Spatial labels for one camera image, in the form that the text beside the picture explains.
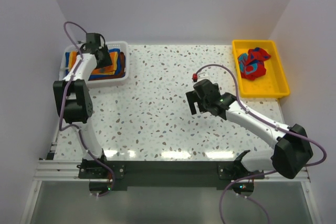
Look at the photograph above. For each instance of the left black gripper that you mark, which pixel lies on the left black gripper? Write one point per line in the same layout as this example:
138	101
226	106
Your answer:
107	61

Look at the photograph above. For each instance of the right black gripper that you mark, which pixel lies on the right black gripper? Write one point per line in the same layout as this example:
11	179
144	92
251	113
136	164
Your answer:
192	97

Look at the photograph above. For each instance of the orange cloth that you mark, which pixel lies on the orange cloth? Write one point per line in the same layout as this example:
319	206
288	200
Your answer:
104	71

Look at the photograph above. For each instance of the brown towel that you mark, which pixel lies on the brown towel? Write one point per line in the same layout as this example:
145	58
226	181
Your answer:
120	71

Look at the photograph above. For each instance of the blue towel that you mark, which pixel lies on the blue towel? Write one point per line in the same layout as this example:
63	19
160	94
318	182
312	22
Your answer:
100	77

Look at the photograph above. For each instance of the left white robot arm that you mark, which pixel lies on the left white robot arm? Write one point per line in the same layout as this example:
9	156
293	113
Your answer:
75	108

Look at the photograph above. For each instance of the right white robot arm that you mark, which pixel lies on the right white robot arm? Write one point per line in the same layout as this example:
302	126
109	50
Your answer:
289	150

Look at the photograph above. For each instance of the white plastic laundry basket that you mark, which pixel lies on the white plastic laundry basket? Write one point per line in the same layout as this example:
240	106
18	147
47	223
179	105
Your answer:
122	46

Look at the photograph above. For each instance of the red and blue cloth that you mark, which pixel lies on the red and blue cloth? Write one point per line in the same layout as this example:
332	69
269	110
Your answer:
252	64

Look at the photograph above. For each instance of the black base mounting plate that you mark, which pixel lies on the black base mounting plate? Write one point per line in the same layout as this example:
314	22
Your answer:
121	175

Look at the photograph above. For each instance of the yellow plastic bin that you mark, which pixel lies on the yellow plastic bin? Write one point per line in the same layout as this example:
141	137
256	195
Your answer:
273	84

